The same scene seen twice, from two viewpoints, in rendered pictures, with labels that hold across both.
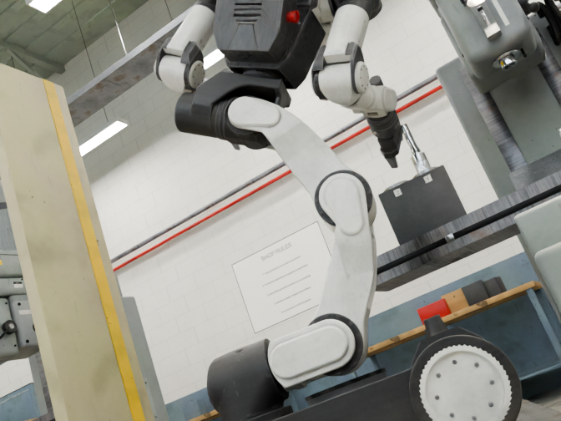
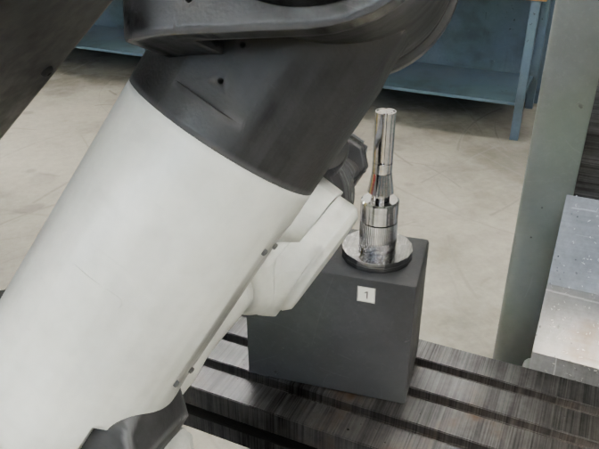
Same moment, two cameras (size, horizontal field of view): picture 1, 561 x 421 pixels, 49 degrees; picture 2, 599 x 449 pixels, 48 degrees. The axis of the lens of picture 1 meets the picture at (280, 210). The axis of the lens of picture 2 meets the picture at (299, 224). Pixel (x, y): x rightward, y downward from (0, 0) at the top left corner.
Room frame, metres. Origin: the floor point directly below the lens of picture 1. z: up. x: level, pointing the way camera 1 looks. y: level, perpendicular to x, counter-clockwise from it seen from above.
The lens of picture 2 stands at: (1.14, -0.39, 1.54)
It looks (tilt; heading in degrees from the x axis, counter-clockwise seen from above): 29 degrees down; 1
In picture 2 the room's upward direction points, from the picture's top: straight up
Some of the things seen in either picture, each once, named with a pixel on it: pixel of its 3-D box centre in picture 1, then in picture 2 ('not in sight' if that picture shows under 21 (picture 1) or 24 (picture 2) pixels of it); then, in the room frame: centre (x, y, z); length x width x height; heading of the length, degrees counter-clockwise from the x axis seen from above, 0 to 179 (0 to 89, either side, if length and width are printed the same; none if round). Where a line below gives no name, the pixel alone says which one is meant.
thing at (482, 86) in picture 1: (492, 38); not in sight; (1.89, -0.88, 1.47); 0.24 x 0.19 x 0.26; 67
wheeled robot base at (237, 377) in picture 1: (343, 383); not in sight; (1.52, 0.01, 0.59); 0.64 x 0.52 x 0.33; 83
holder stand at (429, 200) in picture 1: (423, 208); (336, 304); (1.89, -0.42, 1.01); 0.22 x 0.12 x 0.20; 75
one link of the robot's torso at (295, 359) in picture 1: (317, 352); not in sight; (1.53, 0.04, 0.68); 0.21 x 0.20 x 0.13; 83
